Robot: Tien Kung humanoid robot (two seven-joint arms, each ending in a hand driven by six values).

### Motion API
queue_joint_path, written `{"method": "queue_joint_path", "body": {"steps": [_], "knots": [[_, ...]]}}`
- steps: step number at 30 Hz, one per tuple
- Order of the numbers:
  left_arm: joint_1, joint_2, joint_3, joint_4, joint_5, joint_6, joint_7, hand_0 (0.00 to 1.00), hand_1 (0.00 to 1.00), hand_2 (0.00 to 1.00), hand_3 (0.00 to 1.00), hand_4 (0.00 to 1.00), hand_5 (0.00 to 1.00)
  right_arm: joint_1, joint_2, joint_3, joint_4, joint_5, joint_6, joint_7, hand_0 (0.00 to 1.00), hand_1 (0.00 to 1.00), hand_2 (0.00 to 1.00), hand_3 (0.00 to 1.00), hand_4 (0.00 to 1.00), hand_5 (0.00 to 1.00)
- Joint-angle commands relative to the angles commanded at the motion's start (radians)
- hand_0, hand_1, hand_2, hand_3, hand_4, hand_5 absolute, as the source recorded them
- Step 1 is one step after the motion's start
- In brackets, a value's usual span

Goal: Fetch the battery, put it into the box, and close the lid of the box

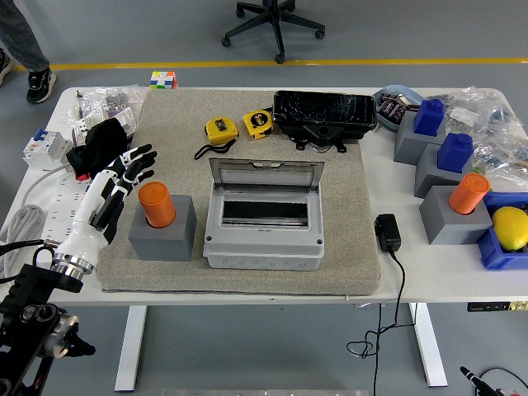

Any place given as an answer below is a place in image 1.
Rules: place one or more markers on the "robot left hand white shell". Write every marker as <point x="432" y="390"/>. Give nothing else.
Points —
<point x="88" y="206"/>

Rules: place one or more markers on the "robot right hand black fingers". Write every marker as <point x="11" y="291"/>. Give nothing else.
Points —
<point x="474" y="377"/>

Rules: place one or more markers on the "orange cylinder battery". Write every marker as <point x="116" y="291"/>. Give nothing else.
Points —
<point x="156" y="204"/>
<point x="468" y="194"/>

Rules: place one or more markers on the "grey electrical box clear lid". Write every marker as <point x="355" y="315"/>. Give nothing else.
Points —
<point x="264" y="247"/>

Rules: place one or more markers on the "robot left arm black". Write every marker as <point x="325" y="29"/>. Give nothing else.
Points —
<point x="24" y="288"/>

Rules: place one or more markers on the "small red block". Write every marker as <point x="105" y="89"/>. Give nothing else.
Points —
<point x="82" y="176"/>

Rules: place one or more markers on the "white table leg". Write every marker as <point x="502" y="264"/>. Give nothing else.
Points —
<point x="429" y="342"/>
<point x="134" y="330"/>

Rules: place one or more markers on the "black cloth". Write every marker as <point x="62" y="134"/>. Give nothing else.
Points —
<point x="103" y="144"/>

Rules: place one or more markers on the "black table control panel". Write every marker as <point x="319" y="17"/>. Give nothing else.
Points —
<point x="495" y="307"/>

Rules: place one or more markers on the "grey cube holder round hole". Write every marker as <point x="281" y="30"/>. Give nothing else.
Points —
<point x="165" y="243"/>

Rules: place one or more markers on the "silver pen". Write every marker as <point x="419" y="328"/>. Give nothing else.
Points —
<point x="78" y="105"/>

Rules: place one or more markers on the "clear bags of small parts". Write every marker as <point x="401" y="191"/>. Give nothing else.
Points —
<point x="103" y="103"/>

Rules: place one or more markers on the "grey-brown mat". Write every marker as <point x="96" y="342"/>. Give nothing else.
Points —
<point x="173" y="123"/>

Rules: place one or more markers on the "blue storage bin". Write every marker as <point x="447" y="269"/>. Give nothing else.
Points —
<point x="495" y="255"/>

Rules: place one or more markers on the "colourful puzzle cube white cross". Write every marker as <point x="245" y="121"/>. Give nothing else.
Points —
<point x="163" y="79"/>

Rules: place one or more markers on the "yellow lemon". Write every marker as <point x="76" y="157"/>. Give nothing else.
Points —
<point x="511" y="229"/>

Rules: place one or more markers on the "grey block holder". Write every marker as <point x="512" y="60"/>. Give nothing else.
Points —
<point x="429" y="177"/>
<point x="445" y="227"/>
<point x="408" y="144"/>

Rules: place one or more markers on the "person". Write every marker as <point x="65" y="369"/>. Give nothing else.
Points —
<point x="24" y="37"/>

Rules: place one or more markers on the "blue plastic block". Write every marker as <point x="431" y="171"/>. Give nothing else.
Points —
<point x="453" y="152"/>
<point x="429" y="117"/>

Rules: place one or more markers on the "black plastic tray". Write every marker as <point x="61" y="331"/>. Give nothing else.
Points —
<point x="326" y="109"/>

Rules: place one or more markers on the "black office chair base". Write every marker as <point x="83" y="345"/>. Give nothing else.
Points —
<point x="277" y="24"/>

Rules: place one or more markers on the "dark component packets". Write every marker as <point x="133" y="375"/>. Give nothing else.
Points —
<point x="392" y="108"/>

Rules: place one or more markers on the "light blue dish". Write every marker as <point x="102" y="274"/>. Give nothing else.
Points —
<point x="402" y="88"/>

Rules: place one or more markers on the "white circuit breaker blue switch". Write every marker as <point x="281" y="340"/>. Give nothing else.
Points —
<point x="45" y="148"/>

